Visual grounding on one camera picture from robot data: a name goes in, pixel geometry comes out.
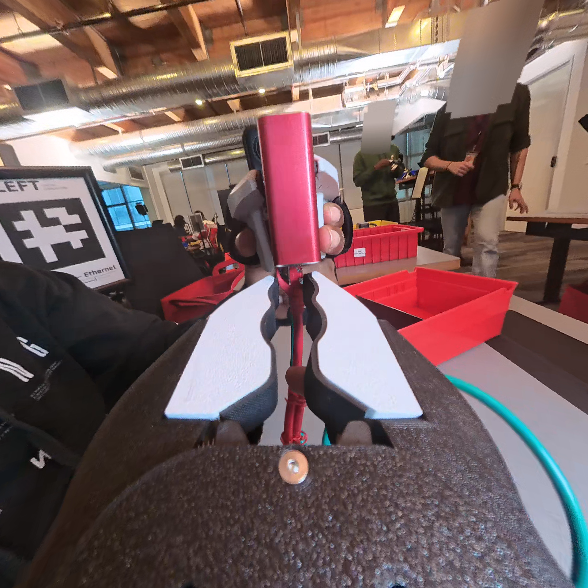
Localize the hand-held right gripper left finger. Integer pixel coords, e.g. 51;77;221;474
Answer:
164;276;278;442

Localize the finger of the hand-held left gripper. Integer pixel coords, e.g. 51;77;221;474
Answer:
228;170;273;272
315;156;341;258

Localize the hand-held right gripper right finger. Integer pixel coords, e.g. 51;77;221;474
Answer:
304;271;423;432

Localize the red ethernet adapter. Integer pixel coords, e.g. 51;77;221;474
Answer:
256;111;323;268

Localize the red ethernet cable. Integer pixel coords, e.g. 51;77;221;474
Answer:
274;264;309;447

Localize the red plastic bin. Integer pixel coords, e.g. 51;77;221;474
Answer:
344;266;519;367

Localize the green ethernet cable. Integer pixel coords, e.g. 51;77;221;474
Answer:
288;317;588;585

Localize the person's left forearm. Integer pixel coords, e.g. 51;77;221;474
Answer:
99;287;207;405

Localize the person's left hand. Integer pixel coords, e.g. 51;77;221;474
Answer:
234;202;346;286

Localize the black bin divider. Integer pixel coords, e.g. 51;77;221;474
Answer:
358;296;421;329

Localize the red bag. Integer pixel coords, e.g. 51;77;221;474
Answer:
557;281;588;323
160;262;246;323

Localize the red ribbed tote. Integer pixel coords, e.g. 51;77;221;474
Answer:
334;224;424;269

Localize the ceiling air vent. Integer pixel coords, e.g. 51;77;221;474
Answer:
13;79;70;112
229;30;295;78

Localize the window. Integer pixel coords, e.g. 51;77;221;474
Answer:
98;184;153;231

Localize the person's black hoodie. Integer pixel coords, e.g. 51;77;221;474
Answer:
0;261;138;588

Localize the black framed tag sign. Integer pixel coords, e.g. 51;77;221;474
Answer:
0;166;132;293

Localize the wooden table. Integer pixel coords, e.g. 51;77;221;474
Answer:
505;215;588;305

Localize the white door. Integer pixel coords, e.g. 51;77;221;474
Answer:
519;60;577;217

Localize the silver air duct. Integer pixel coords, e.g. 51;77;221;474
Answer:
69;34;460;115
71;117;368;168

